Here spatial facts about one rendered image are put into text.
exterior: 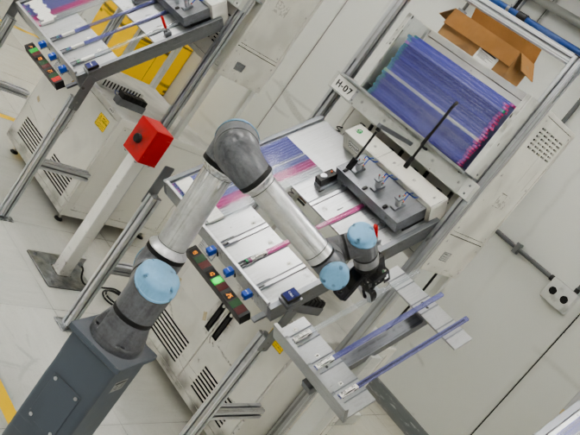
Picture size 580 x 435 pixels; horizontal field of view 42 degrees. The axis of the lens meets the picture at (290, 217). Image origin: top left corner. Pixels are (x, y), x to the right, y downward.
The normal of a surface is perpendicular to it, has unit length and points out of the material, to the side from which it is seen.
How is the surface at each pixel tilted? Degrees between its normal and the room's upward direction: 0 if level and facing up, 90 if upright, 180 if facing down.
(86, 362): 90
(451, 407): 90
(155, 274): 8
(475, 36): 80
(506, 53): 75
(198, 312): 90
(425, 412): 90
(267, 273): 43
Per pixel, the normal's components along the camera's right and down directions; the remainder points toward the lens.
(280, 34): 0.57, 0.60
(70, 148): -0.59, -0.18
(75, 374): -0.36, 0.03
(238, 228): 0.04, -0.70
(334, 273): 0.07, 0.34
